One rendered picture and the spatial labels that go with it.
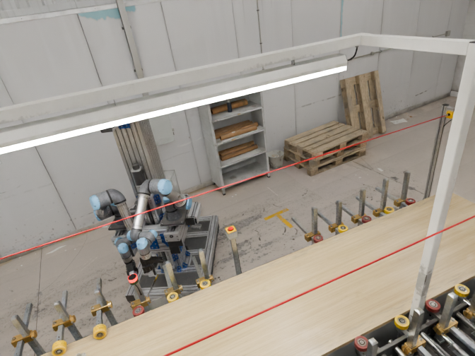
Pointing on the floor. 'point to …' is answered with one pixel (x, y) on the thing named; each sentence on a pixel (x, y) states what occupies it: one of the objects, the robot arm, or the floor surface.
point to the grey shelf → (249, 169)
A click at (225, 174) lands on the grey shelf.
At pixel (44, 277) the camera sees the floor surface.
